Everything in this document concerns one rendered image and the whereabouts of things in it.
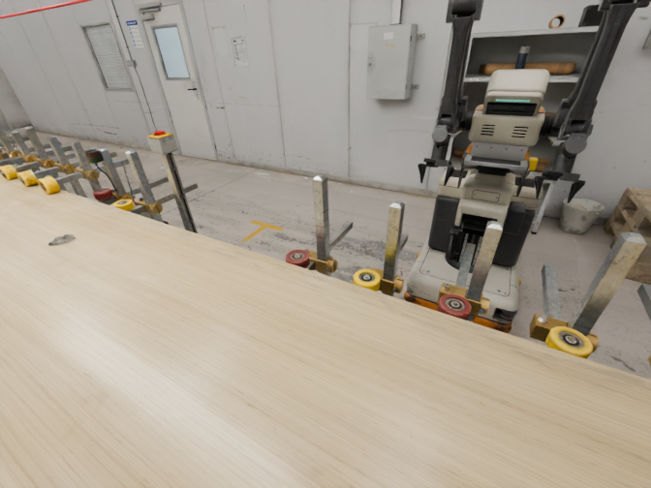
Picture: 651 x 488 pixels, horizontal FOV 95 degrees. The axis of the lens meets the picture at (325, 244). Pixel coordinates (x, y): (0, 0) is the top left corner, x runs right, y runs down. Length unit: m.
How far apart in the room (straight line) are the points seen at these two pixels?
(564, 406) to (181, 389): 0.75
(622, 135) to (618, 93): 0.34
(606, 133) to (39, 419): 3.70
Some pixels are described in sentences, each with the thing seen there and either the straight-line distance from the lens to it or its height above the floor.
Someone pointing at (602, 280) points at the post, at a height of 1.03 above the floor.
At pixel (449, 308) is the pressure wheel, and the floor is 0.91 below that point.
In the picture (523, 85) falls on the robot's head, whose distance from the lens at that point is 1.54.
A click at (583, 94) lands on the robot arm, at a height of 1.33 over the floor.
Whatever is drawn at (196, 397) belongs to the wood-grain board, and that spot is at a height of 0.90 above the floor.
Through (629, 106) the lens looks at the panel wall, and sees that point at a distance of 3.53.
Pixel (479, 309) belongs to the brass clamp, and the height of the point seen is 0.84.
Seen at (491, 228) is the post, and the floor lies 1.10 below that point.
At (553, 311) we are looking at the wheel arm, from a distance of 1.08.
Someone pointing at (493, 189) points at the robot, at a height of 0.88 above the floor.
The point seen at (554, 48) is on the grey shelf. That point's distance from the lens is 3.39.
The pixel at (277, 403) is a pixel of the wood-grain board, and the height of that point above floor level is 0.90.
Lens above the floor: 1.48
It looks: 33 degrees down
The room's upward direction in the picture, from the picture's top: 2 degrees counter-clockwise
